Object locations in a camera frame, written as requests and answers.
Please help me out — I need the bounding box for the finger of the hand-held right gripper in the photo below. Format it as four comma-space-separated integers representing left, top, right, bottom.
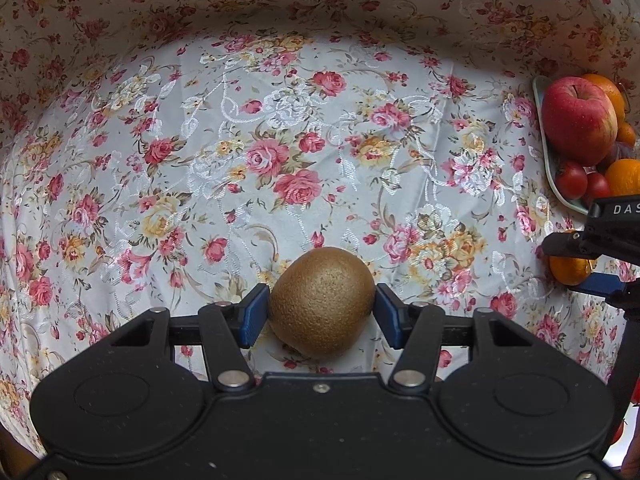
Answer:
541, 231, 598, 260
571, 272, 640, 311

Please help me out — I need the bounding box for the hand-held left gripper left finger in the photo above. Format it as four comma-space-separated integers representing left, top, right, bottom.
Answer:
109, 283, 271, 391

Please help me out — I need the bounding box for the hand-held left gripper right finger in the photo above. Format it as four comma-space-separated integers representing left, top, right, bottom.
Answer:
375, 283, 533, 393

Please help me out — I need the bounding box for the brown kiwi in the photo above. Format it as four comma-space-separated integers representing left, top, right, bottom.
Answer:
269, 247, 376, 360

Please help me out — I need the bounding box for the small red tomato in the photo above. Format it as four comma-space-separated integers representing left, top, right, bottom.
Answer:
555, 160, 589, 201
585, 172, 612, 202

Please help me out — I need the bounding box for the large orange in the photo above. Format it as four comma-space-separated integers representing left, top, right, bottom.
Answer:
604, 158, 640, 200

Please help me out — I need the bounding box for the light green tray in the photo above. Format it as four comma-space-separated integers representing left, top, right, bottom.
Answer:
532, 75, 592, 217

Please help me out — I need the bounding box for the red apple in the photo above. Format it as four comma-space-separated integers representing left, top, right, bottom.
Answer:
542, 76, 619, 167

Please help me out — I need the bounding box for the orange with stem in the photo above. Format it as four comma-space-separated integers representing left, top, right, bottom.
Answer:
580, 73, 627, 122

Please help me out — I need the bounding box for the floral tablecloth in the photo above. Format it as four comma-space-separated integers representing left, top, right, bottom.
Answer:
0, 0, 640, 461

